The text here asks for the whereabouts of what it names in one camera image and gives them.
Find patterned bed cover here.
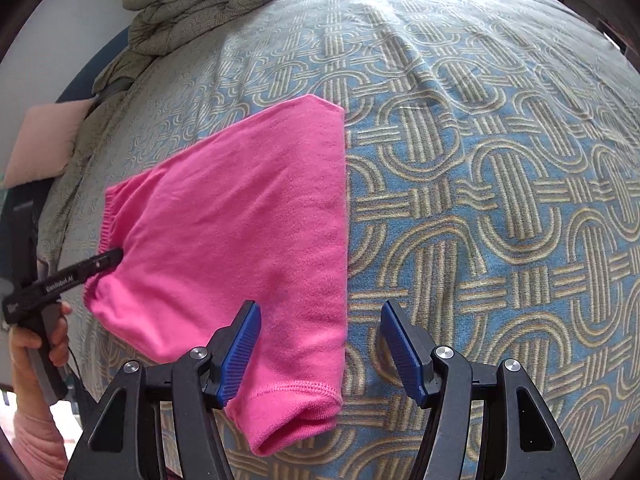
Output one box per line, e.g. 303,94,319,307
38,0,639,479

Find pink pants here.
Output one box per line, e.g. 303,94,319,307
84,94,348,456

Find pink pillow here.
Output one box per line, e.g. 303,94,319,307
2,99,94,188

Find person left hand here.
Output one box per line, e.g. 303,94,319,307
9,302,72,408

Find pink sleeved left forearm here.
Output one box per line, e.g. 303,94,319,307
12,396,68,479

